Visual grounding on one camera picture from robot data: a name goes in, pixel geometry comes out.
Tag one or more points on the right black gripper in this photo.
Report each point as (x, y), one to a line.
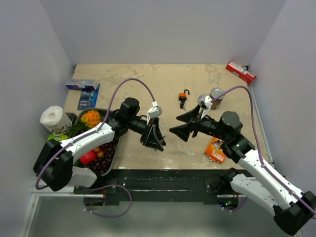
(183, 131)

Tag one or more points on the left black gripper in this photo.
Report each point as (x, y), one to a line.
(151, 137)

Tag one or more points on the orange black padlock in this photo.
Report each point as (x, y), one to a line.
(183, 96)

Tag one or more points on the brass padlock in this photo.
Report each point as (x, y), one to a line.
(162, 141)

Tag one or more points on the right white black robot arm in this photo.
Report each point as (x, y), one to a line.
(290, 207)

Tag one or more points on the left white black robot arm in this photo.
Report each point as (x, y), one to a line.
(55, 164)

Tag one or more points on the orange blister pack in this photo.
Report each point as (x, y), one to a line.
(214, 150)

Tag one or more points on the tin can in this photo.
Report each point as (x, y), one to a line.
(216, 100)

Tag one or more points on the small peach fruits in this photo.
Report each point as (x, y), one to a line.
(99, 151)

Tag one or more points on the purple grapes bunch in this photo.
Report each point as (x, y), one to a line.
(103, 164)

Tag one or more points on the grey fruit tray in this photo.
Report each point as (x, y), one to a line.
(102, 113)

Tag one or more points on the orange flower pineapple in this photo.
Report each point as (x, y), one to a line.
(88, 121)

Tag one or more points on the red apple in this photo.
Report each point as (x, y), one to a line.
(88, 158)

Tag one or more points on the red cardboard box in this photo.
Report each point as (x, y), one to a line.
(240, 72)

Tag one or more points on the blue blister pack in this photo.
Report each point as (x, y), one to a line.
(88, 99)

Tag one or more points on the green lime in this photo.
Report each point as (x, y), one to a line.
(76, 163)

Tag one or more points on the green box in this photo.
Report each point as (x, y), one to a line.
(57, 138)

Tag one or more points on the paper towel roll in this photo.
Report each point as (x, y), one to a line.
(55, 120)

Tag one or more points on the blue white box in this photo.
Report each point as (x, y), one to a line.
(82, 84)

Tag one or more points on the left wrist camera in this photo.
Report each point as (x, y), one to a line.
(154, 111)

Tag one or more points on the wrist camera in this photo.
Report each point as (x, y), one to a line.
(154, 111)
(204, 101)

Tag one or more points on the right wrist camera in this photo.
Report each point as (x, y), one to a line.
(204, 101)

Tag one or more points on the aluminium rail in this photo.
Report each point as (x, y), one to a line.
(68, 191)

